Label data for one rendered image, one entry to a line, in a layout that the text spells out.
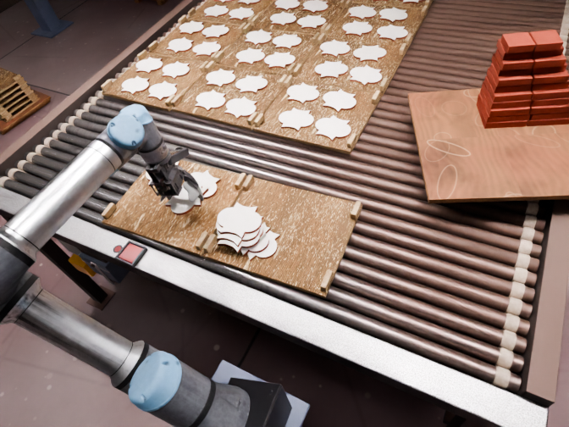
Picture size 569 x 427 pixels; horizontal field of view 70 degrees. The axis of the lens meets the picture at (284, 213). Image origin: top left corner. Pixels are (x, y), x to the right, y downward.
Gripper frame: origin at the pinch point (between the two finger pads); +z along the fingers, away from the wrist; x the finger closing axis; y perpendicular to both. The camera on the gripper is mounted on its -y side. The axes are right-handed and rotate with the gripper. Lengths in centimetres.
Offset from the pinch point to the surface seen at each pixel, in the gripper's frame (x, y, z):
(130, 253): -18.5, 16.0, 9.3
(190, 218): -2.6, 0.8, 9.6
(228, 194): 8.0, -10.4, 10.2
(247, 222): 20.8, 6.0, 4.9
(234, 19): -20, -132, 5
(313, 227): 39.4, 1.3, 13.2
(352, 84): 46, -74, 12
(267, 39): 2, -110, 6
